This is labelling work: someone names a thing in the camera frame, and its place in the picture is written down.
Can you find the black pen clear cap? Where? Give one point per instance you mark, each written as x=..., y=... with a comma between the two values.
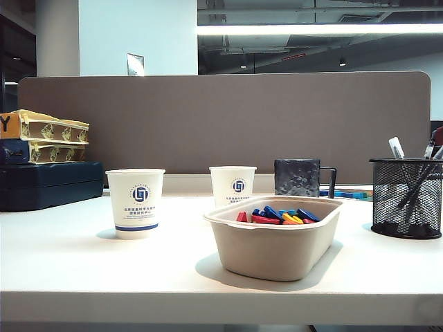
x=396, y=148

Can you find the black mesh pen holder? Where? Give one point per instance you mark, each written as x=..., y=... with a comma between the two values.
x=384, y=207

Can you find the thin black pen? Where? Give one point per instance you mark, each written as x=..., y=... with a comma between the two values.
x=429, y=152

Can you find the dark pen clear cap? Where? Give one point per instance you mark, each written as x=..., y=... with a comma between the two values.
x=439, y=153

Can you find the white paper cup blue logo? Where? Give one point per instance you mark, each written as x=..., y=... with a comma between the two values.
x=232, y=180

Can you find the brown fabric desk partition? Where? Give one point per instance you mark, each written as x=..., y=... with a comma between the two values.
x=225, y=121

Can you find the small red piece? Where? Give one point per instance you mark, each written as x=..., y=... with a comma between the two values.
x=241, y=217

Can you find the blue flat piece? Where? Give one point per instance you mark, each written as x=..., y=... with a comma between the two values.
x=308, y=214
x=273, y=211

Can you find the dark textured glass mug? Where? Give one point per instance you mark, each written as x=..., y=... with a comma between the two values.
x=297, y=178

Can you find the orange flat piece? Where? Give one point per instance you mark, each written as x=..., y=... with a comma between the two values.
x=292, y=218

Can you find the white paper cup blue band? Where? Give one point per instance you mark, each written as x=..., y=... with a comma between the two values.
x=136, y=207

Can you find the beige pulp food tray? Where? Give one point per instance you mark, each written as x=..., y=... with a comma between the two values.
x=273, y=252

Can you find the red ceiling sign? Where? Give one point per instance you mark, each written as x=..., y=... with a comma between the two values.
x=294, y=56

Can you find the long white ceiling light strip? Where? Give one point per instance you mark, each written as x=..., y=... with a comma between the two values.
x=311, y=29

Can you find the dark blue plastic case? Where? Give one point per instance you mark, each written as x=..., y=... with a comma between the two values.
x=52, y=186

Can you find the stacked yellow patterned boxes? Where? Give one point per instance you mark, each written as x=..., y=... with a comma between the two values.
x=52, y=131

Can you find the white round column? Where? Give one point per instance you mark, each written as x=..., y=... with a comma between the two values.
x=57, y=38

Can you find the dark red chair back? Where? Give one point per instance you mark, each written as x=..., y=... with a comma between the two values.
x=439, y=136

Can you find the small wall sign plaque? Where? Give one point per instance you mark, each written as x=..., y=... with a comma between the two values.
x=135, y=65

